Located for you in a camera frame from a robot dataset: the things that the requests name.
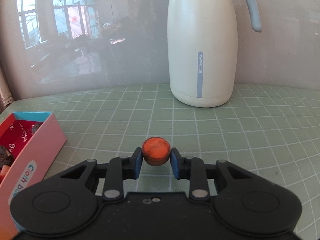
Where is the dark water chestnut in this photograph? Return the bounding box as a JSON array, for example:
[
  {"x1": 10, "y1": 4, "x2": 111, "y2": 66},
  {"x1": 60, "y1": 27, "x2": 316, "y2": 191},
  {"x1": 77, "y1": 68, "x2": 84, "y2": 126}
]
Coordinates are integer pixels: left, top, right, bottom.
[
  {"x1": 30, "y1": 122, "x2": 44, "y2": 133},
  {"x1": 0, "y1": 145, "x2": 13, "y2": 167}
]

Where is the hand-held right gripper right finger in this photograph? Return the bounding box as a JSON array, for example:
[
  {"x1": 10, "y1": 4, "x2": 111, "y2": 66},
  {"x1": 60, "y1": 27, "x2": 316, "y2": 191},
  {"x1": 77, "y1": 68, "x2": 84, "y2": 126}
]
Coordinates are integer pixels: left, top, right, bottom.
[{"x1": 171, "y1": 148, "x2": 253, "y2": 201}]

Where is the green grid tablecloth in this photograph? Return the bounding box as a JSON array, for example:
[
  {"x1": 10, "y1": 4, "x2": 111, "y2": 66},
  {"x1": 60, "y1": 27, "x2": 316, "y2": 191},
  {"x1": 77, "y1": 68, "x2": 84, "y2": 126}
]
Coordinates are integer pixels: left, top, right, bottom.
[{"x1": 0, "y1": 84, "x2": 320, "y2": 240}]

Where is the beige lace curtain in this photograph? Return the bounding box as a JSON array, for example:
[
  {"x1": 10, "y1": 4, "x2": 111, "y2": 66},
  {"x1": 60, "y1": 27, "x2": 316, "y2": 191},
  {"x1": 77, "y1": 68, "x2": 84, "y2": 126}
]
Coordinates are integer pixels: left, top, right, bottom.
[{"x1": 0, "y1": 64, "x2": 15, "y2": 112}]

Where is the colourful cardboard box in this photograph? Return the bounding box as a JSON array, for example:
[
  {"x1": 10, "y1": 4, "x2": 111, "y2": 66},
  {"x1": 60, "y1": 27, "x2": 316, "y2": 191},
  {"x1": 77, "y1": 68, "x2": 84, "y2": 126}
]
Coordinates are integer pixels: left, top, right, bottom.
[{"x1": 0, "y1": 112, "x2": 67, "y2": 233}]

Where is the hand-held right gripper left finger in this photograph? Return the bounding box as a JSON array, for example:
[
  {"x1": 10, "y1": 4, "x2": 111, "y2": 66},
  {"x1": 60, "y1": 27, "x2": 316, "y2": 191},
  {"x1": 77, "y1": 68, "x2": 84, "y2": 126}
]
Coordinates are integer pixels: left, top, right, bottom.
[{"x1": 60, "y1": 147, "x2": 144, "y2": 200}]

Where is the white thermos jug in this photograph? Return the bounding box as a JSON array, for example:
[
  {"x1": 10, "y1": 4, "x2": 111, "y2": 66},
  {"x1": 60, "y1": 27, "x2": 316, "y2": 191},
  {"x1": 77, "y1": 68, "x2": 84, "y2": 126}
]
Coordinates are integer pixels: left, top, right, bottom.
[{"x1": 167, "y1": 0, "x2": 262, "y2": 108}]

